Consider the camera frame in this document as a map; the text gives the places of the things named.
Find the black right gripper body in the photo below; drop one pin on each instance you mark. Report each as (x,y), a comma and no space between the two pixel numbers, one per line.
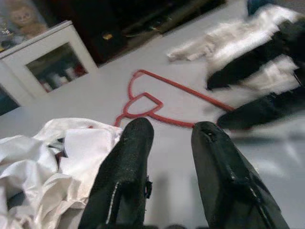
(294,31)

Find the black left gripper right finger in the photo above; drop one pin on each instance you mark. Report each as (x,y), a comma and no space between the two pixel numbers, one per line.
(224,176)

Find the red plastic hanger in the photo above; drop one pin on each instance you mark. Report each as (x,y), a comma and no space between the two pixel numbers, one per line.
(181,87)

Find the white bottle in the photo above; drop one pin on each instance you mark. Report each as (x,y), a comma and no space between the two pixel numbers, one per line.
(56,80)
(69,75)

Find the dark TV stand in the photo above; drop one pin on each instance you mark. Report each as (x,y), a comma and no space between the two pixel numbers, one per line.
(119,23)

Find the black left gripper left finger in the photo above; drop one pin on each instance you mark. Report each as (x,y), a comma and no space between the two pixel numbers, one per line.
(124,162)

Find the blue denim jeans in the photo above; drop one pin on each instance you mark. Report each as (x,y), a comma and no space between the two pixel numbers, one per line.
(252,6)

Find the white printed T-shirt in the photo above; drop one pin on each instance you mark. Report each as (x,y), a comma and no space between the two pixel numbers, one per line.
(31,171)

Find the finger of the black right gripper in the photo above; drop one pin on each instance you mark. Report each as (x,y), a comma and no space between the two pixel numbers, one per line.
(257,112)
(238,69)

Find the blond doll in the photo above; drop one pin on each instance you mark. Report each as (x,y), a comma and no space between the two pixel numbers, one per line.
(26,19)

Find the white glass-door cabinet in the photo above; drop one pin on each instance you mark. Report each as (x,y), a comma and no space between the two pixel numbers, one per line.
(78,52)

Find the white crumpled garment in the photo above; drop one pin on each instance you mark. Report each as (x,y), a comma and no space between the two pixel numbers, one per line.
(214,45)

